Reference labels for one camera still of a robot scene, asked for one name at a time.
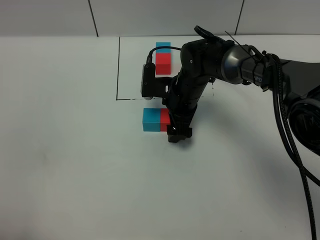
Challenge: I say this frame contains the black cable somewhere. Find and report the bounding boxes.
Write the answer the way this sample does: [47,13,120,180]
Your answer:
[146,46,183,65]
[271,53,320,240]

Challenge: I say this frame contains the red template block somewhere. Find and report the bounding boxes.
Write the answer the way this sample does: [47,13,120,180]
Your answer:
[155,52,172,75]

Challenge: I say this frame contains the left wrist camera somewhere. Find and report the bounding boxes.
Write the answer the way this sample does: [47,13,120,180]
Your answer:
[140,62,174,100]

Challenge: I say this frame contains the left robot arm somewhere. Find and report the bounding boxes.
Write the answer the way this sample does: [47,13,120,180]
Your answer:
[163,26,320,154]

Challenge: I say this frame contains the left black cable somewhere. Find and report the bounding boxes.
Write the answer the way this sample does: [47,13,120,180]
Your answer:
[146,46,183,65]

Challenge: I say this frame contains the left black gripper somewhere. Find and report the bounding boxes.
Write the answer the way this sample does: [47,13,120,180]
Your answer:
[162,74,208,143]

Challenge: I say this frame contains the blue template block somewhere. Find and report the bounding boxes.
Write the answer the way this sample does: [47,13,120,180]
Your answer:
[155,42,172,54]

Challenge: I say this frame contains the right black cable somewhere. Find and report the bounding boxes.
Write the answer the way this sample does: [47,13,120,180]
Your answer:
[271,53,320,240]

